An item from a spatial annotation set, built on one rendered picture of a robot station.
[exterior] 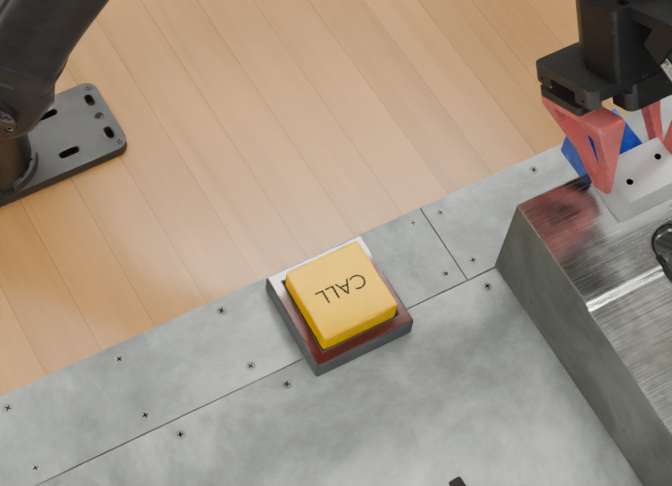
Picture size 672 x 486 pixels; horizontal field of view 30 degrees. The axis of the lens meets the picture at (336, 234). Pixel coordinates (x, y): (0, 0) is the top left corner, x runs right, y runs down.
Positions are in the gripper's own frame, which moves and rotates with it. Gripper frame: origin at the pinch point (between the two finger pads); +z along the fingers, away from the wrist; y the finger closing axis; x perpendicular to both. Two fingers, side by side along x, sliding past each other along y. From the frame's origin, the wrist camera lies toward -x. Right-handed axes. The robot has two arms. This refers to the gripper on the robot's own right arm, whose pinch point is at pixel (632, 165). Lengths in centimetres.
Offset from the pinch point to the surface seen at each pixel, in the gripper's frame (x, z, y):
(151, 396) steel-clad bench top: 8.9, 7.2, -35.7
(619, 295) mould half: -5.3, 5.4, -5.7
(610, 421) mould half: -6.7, 14.5, -8.3
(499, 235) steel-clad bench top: 8.6, 7.4, -6.4
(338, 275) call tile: 7.7, 3.6, -20.4
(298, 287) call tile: 8.1, 3.4, -23.4
